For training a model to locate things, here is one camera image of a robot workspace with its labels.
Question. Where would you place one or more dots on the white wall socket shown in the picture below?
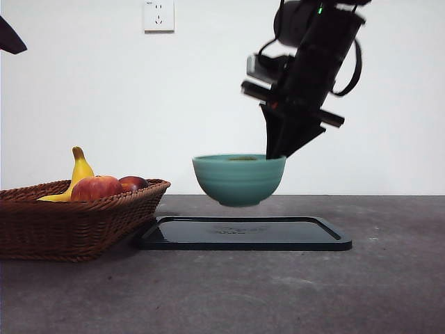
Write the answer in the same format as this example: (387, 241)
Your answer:
(159, 24)

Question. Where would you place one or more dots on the green avocado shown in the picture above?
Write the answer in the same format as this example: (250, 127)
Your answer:
(242, 159)

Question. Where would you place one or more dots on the black rectangular tray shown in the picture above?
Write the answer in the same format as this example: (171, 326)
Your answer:
(243, 240)

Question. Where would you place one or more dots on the yellow banana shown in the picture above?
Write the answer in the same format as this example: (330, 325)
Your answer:
(82, 170)

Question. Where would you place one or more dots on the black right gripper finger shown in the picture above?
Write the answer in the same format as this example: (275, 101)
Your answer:
(272, 132)
(295, 134)

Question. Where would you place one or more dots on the teal ribbed bowl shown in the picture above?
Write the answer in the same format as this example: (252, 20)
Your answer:
(240, 184)

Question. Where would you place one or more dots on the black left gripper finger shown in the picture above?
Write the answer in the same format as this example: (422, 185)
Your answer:
(10, 38)

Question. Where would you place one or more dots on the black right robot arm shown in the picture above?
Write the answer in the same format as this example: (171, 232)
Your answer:
(333, 28)

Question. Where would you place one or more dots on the dark red peach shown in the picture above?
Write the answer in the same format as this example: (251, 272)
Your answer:
(133, 182)

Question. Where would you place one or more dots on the pale grey camera box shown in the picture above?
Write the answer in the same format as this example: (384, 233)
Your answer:
(255, 69)

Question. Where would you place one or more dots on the brown wicker basket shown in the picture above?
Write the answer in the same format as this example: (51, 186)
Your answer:
(69, 229)

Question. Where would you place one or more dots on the red yellow apple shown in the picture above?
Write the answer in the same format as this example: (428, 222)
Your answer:
(97, 188)

